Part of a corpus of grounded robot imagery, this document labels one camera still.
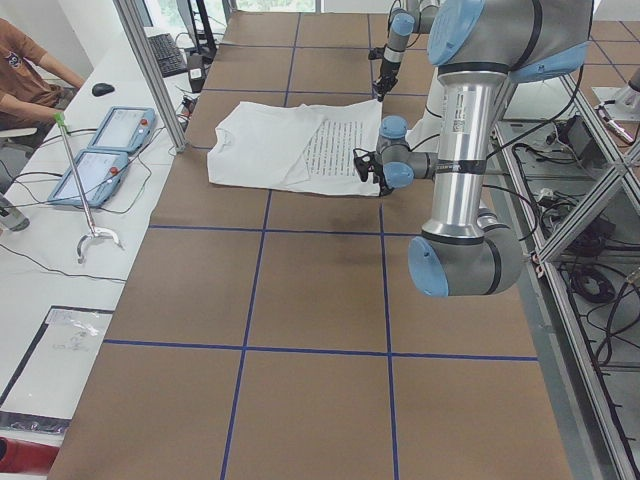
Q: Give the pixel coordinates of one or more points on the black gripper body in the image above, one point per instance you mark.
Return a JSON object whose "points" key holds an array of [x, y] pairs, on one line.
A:
{"points": [[387, 71], [381, 180]]}

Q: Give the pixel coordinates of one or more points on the white printed t-shirt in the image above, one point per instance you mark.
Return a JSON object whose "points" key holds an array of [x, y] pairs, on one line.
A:
{"points": [[305, 149]]}

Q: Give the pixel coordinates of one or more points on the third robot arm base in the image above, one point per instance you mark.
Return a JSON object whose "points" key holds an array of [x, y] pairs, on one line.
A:
{"points": [[619, 104]]}

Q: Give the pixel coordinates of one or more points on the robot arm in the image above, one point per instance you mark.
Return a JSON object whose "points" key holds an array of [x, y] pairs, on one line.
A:
{"points": [[476, 48], [405, 19]]}

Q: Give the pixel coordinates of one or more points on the black power adapter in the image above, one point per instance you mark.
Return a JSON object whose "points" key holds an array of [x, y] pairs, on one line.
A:
{"points": [[196, 72]]}

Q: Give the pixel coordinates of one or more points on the black keyboard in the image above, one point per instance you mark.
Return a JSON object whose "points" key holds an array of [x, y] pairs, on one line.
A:
{"points": [[168, 56]]}

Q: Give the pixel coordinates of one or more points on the far blue teach pendant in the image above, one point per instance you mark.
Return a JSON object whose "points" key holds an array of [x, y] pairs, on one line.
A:
{"points": [[124, 129]]}

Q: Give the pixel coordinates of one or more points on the blue teach pendant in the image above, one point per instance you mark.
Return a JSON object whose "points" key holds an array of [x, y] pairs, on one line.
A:
{"points": [[100, 173], [124, 129]]}

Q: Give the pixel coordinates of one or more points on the black computer mouse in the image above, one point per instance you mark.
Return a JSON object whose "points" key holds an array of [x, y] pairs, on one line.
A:
{"points": [[100, 89]]}

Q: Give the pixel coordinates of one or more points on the near blue teach pendant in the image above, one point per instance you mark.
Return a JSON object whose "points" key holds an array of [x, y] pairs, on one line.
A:
{"points": [[100, 173]]}

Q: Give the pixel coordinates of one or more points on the metal reacher grabber stick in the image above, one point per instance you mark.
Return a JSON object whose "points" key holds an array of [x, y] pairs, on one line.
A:
{"points": [[95, 232]]}

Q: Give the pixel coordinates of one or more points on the person in brown shirt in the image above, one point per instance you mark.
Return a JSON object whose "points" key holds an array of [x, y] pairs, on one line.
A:
{"points": [[34, 85]]}

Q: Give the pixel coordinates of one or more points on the grey water bottle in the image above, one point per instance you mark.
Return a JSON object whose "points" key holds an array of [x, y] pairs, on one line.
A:
{"points": [[11, 217]]}

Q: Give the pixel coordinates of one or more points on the clear plastic document sleeve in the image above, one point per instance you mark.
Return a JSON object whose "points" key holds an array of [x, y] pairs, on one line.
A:
{"points": [[44, 390]]}

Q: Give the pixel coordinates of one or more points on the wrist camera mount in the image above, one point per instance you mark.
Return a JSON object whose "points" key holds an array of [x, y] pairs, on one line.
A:
{"points": [[376, 53], [365, 164]]}

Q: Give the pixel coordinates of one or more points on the white camera mast pillar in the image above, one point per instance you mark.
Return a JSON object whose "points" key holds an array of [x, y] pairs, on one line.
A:
{"points": [[425, 134]]}

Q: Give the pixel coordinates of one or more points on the aluminium frame post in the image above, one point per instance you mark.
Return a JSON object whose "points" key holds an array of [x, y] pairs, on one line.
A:
{"points": [[134, 30]]}

